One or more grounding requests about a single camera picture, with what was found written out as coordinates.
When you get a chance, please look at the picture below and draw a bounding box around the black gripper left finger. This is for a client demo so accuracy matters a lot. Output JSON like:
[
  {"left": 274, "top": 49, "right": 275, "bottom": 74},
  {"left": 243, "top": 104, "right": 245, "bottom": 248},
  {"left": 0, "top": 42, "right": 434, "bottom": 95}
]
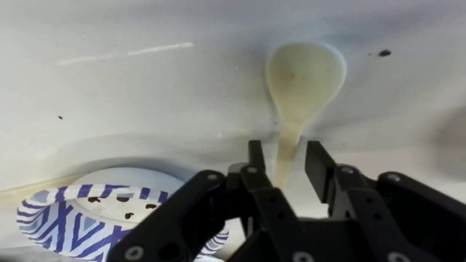
[{"left": 107, "top": 139, "right": 303, "bottom": 262}]

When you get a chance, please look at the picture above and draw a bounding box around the white plastic spoon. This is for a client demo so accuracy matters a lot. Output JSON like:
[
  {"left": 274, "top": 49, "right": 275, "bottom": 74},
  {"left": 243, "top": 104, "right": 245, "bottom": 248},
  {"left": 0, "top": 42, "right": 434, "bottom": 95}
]
[{"left": 264, "top": 39, "right": 350, "bottom": 190}]

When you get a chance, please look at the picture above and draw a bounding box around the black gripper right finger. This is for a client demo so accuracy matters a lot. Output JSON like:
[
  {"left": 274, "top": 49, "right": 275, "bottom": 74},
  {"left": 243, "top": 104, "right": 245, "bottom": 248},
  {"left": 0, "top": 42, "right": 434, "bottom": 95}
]
[{"left": 305, "top": 139, "right": 466, "bottom": 262}]

